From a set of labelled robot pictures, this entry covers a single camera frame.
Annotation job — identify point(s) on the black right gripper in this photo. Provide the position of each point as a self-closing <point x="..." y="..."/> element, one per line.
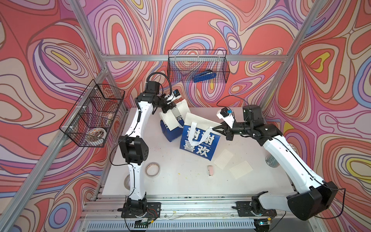
<point x="226" y="130"/>

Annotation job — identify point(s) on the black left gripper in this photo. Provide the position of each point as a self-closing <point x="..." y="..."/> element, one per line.
<point x="168" y="107"/>

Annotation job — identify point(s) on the blue white bag with handles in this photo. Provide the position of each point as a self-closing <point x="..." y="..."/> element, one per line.
<point x="180" y="111"/>

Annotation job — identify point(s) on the blue white paper bag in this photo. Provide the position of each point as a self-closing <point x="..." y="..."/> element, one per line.
<point x="198" y="136"/>

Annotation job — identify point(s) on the pink white mini stapler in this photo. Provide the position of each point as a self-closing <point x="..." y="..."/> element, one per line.
<point x="210" y="170"/>

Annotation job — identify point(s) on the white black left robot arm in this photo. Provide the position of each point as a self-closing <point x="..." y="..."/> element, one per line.
<point x="133" y="148"/>

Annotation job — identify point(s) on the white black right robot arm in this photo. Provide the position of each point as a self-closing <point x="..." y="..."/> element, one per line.
<point x="312" y="194"/>

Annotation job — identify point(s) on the blue stapler in basket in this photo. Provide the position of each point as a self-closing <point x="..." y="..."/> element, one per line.
<point x="204" y="76"/>

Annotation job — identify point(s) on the metallic cup of pencils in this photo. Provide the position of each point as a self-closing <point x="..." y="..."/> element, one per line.
<point x="272" y="162"/>

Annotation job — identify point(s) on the beige tape roll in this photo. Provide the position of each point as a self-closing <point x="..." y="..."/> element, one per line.
<point x="152" y="169"/>

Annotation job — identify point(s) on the clear tape roll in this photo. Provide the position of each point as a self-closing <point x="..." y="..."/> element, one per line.
<point x="127" y="182"/>

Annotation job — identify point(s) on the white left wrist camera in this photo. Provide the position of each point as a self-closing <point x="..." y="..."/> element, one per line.
<point x="172" y="97"/>

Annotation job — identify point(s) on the black wire basket back wall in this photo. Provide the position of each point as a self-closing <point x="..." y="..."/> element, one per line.
<point x="184" y="64"/>

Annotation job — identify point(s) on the black wire basket wall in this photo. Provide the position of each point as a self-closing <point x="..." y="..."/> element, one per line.
<point x="97" y="107"/>
<point x="184" y="64"/>

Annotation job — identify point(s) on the black wire basket left wall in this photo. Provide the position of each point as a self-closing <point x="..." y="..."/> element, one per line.
<point x="97" y="107"/>

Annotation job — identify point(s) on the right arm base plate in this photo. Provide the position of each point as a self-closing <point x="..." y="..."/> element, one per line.
<point x="246" y="209"/>

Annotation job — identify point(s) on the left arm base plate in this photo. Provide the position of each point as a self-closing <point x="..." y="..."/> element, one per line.
<point x="140" y="210"/>

